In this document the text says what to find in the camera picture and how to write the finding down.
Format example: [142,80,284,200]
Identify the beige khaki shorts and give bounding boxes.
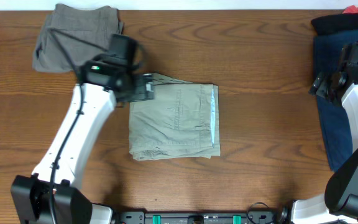
[129,73,221,161]

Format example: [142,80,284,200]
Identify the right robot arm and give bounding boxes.
[290,73,358,223]

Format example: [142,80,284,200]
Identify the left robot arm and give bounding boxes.
[11,53,152,223]

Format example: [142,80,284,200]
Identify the navy blue garment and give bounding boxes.
[313,30,358,172]

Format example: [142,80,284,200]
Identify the black folded garment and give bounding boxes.
[311,13,358,35]

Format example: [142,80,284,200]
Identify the folded grey shorts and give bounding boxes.
[32,4,124,73]

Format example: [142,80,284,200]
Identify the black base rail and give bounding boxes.
[110,202,291,224]

